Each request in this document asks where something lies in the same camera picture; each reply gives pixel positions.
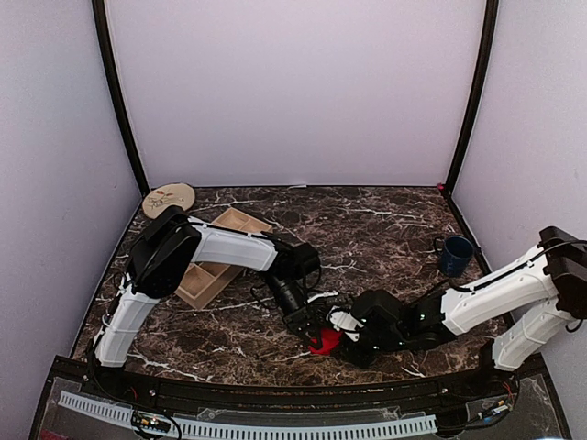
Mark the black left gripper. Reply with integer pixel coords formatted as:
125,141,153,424
263,273,322,349

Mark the red patterned sock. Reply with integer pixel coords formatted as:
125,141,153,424
308,327,343,356

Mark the wooden compartment tray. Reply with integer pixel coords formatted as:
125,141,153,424
173,206,272,311

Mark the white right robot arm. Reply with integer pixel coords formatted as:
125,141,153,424
328,226,586,398

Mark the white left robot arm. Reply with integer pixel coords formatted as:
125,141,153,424
88,206,320,400

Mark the dark blue mug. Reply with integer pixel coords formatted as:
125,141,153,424
433,236,475,278

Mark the small green circuit board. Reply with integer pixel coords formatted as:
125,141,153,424
131,412,172,433

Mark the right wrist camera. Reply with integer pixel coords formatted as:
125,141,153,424
327,290,404,343

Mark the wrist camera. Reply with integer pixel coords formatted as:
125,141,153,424
293,243,339,304
327,290,404,343

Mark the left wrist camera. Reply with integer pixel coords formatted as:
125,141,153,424
293,243,339,304

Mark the white slotted cable duct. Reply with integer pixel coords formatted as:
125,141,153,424
57,391,437,439

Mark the black front rail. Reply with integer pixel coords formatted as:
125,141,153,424
39,354,547,413

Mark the right black frame post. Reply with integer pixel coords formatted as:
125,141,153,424
444,0,499,198

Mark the black frame post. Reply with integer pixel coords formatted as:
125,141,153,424
91,0,150,196
444,0,499,198

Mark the left black frame post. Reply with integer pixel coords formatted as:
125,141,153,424
91,0,150,196

